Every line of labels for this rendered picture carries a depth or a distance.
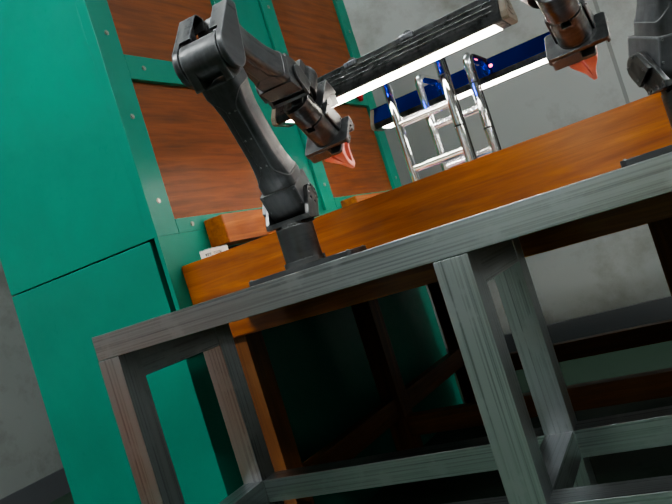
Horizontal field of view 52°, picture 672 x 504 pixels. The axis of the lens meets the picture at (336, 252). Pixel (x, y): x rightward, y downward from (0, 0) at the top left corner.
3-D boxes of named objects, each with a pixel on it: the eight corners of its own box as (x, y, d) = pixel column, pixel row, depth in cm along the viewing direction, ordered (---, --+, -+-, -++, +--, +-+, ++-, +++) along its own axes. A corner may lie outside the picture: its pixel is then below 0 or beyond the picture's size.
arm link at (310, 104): (302, 114, 138) (281, 91, 134) (325, 101, 136) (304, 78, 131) (301, 137, 134) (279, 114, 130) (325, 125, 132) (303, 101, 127)
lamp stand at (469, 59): (520, 203, 186) (470, 46, 187) (453, 224, 196) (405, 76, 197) (536, 198, 203) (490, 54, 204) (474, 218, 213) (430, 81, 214)
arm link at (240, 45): (266, 80, 132) (163, 8, 105) (306, 62, 129) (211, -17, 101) (277, 138, 129) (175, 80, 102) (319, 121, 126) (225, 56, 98)
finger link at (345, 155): (336, 161, 148) (310, 134, 142) (364, 149, 145) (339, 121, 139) (333, 185, 144) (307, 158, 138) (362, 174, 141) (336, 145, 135)
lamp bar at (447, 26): (509, 16, 140) (498, -18, 140) (272, 127, 171) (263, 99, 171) (519, 22, 147) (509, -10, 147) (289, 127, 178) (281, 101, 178)
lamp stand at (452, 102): (474, 216, 152) (413, 24, 153) (395, 241, 162) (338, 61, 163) (498, 209, 168) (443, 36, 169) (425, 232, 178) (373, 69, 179)
